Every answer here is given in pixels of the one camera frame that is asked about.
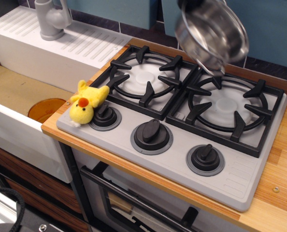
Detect yellow stuffed duck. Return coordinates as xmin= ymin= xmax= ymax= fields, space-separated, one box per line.
xmin=69 ymin=80 xmax=110 ymax=127

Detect stainless steel pan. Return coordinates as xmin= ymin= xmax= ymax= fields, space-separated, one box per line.
xmin=175 ymin=0 xmax=249 ymax=76

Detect black middle stove knob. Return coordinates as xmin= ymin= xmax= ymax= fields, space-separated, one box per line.
xmin=130 ymin=119 xmax=173 ymax=156

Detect black stove knob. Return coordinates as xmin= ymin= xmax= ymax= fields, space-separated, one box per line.
xmin=186 ymin=144 xmax=225 ymax=177
xmin=89 ymin=103 xmax=122 ymax=131
xmin=130 ymin=119 xmax=173 ymax=156

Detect black left stove knob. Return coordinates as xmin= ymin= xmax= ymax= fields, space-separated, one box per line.
xmin=89 ymin=103 xmax=122 ymax=131

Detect grey toy stove top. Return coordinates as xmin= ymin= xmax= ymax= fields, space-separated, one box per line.
xmin=56 ymin=45 xmax=287 ymax=213

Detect black right stove knob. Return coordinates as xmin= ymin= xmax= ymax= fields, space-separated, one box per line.
xmin=186 ymin=144 xmax=225 ymax=177

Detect black left burner grate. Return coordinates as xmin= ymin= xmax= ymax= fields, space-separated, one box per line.
xmin=91 ymin=45 xmax=199 ymax=120

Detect black burner grate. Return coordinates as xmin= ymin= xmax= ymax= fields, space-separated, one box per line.
xmin=166 ymin=69 xmax=287 ymax=158
xmin=91 ymin=45 xmax=199 ymax=120

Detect black right burner grate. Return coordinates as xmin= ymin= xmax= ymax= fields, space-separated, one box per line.
xmin=166 ymin=69 xmax=287 ymax=158

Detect teal cabinet left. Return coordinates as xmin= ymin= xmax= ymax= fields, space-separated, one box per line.
xmin=67 ymin=0 xmax=158 ymax=29

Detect teal cabinet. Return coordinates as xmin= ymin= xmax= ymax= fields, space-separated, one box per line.
xmin=161 ymin=0 xmax=287 ymax=71
xmin=67 ymin=0 xmax=158 ymax=29

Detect orange sink drain plug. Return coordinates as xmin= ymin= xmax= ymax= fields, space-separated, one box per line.
xmin=28 ymin=98 xmax=66 ymax=123

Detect white toy sink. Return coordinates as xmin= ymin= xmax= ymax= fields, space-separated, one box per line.
xmin=0 ymin=6 xmax=130 ymax=183

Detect wooden drawer fronts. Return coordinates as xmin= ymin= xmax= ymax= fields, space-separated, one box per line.
xmin=0 ymin=148 xmax=90 ymax=232

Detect grey toy faucet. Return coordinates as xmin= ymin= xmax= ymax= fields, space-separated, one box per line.
xmin=34 ymin=0 xmax=72 ymax=41

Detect teal cabinet right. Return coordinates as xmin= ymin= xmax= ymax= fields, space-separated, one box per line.
xmin=161 ymin=0 xmax=287 ymax=71

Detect oven door with black handle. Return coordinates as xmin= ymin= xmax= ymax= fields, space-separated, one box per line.
xmin=80 ymin=161 xmax=202 ymax=232

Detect black braided cable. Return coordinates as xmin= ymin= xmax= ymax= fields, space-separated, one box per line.
xmin=0 ymin=187 xmax=26 ymax=232

